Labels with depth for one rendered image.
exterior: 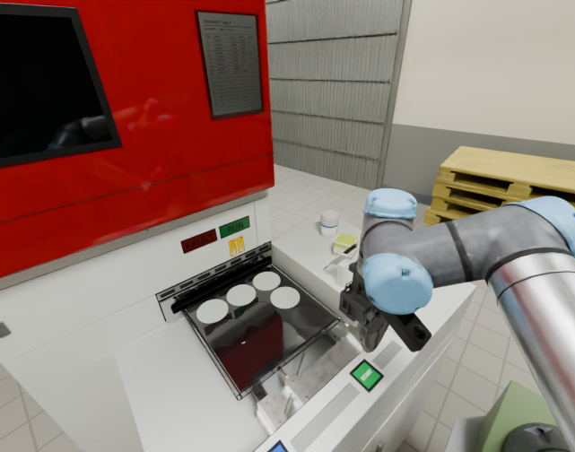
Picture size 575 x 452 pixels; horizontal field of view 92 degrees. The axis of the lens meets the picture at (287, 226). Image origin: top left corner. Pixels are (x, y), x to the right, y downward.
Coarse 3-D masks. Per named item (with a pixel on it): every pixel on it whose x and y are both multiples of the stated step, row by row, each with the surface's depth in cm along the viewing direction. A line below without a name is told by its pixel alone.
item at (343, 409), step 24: (384, 336) 73; (360, 360) 67; (384, 360) 68; (408, 360) 67; (336, 384) 63; (384, 384) 62; (312, 408) 58; (336, 408) 59; (360, 408) 58; (384, 408) 68; (288, 432) 55; (312, 432) 55; (336, 432) 55; (360, 432) 62
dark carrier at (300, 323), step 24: (192, 312) 89; (240, 312) 89; (264, 312) 89; (288, 312) 88; (312, 312) 88; (216, 336) 81; (240, 336) 81; (264, 336) 81; (288, 336) 81; (312, 336) 81; (240, 360) 75; (264, 360) 75; (240, 384) 69
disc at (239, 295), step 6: (234, 288) 98; (240, 288) 98; (246, 288) 98; (252, 288) 98; (228, 294) 96; (234, 294) 96; (240, 294) 96; (246, 294) 96; (252, 294) 96; (228, 300) 93; (234, 300) 93; (240, 300) 93; (246, 300) 93
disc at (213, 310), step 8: (208, 304) 92; (216, 304) 92; (224, 304) 92; (200, 312) 89; (208, 312) 89; (216, 312) 89; (224, 312) 89; (200, 320) 86; (208, 320) 86; (216, 320) 86
